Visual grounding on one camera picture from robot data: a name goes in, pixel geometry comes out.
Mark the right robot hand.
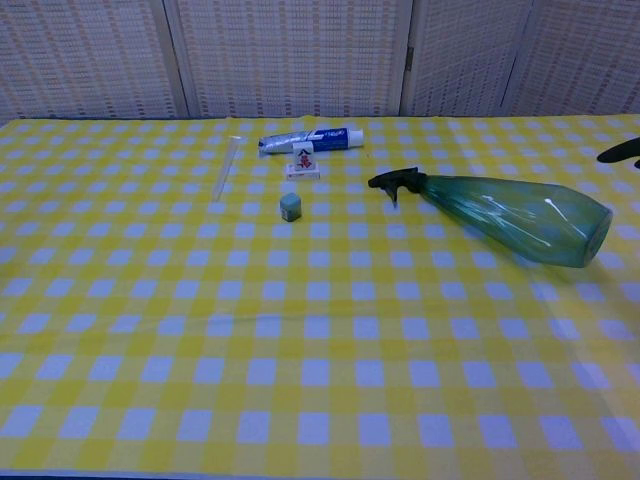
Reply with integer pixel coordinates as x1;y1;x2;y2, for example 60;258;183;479
596;139;640;169

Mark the green transparent spray bottle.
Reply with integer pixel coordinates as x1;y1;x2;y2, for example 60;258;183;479
367;166;614;270

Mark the woven folding screen panel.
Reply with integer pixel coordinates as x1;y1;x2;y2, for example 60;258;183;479
502;0;640;117
0;0;190;121
408;0;539;118
164;0;417;119

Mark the blue white toothpaste tube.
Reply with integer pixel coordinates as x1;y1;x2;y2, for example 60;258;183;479
257;126;365;158

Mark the white mahjong tile standing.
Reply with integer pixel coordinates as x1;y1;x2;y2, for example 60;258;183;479
292;140;315;170

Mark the small green cube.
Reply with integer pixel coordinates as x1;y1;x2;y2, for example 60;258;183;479
278;193;302;221

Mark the yellow white checked tablecloth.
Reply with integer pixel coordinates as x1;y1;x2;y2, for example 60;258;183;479
0;114;640;479

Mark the clear plastic tube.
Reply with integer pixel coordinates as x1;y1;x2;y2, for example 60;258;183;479
211;134;242;204

